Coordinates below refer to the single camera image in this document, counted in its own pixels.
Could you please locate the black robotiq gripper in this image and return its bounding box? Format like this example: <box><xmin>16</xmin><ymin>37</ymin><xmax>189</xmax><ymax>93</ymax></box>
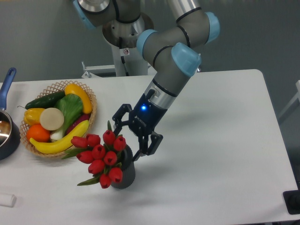
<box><xmin>112</xmin><ymin>94</ymin><xmax>167</xmax><ymax>162</ymax></box>

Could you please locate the red tulip bouquet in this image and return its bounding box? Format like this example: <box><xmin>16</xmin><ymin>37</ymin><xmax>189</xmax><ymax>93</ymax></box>
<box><xmin>63</xmin><ymin>121</ymin><xmax>127</xmax><ymax>189</ymax></box>

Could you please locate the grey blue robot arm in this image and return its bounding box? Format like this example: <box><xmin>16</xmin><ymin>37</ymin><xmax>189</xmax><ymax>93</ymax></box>
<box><xmin>73</xmin><ymin>0</ymin><xmax>220</xmax><ymax>160</ymax></box>

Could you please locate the dark grey ribbed vase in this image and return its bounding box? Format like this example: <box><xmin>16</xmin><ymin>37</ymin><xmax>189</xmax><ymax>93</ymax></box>
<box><xmin>111</xmin><ymin>145</ymin><xmax>135</xmax><ymax>189</ymax></box>

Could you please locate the purple eggplant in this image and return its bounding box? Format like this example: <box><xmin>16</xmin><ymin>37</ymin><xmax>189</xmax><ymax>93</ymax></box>
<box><xmin>65</xmin><ymin>114</ymin><xmax>90</xmax><ymax>135</ymax></box>

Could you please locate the green bok choy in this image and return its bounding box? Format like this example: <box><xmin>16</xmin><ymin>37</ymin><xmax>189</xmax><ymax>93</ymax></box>
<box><xmin>50</xmin><ymin>94</ymin><xmax>83</xmax><ymax>142</ymax></box>

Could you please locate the beige round disc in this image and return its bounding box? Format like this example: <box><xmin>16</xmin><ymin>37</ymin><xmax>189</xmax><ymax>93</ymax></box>
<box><xmin>39</xmin><ymin>108</ymin><xmax>64</xmax><ymax>131</ymax></box>

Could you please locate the dark green cucumber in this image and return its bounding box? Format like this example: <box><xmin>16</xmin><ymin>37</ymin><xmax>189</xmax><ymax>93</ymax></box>
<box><xmin>18</xmin><ymin>91</ymin><xmax>65</xmax><ymax>110</ymax></box>

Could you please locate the long yellow banana squash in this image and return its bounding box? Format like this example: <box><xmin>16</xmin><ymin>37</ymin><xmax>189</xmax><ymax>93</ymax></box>
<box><xmin>30</xmin><ymin>120</ymin><xmax>90</xmax><ymax>154</ymax></box>

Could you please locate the orange fruit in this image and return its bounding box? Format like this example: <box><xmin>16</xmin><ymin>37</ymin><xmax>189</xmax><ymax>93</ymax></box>
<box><xmin>26</xmin><ymin>124</ymin><xmax>50</xmax><ymax>143</ymax></box>

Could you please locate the yellow bell pepper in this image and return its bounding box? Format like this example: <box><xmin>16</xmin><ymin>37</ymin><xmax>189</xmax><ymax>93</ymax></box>
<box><xmin>23</xmin><ymin>108</ymin><xmax>45</xmax><ymax>126</ymax></box>

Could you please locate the white cylinder roll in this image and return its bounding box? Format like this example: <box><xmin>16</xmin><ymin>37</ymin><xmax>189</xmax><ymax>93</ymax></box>
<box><xmin>0</xmin><ymin>193</ymin><xmax>17</xmax><ymax>208</ymax></box>

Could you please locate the white furniture piece right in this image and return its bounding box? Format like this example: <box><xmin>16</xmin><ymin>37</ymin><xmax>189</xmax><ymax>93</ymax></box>
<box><xmin>278</xmin><ymin>80</ymin><xmax>300</xmax><ymax>122</ymax></box>

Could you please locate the black device at table edge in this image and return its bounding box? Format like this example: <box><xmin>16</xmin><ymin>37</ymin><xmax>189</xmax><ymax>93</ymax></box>
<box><xmin>283</xmin><ymin>190</ymin><xmax>300</xmax><ymax>215</ymax></box>

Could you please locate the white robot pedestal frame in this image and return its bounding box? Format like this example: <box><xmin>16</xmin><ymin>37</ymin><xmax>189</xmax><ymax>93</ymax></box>
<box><xmin>82</xmin><ymin>45</ymin><xmax>156</xmax><ymax>78</ymax></box>

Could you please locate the blue handled dark saucepan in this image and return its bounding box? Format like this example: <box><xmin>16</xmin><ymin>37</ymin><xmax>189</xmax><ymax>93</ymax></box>
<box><xmin>0</xmin><ymin>67</ymin><xmax>20</xmax><ymax>160</ymax></box>

